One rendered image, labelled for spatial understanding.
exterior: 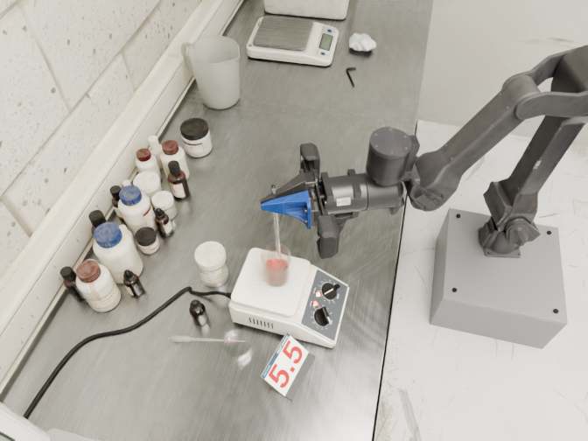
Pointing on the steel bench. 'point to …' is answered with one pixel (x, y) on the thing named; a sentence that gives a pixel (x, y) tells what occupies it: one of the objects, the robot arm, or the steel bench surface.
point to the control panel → (324, 305)
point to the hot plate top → (262, 299)
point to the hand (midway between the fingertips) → (283, 201)
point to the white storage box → (308, 8)
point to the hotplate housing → (276, 323)
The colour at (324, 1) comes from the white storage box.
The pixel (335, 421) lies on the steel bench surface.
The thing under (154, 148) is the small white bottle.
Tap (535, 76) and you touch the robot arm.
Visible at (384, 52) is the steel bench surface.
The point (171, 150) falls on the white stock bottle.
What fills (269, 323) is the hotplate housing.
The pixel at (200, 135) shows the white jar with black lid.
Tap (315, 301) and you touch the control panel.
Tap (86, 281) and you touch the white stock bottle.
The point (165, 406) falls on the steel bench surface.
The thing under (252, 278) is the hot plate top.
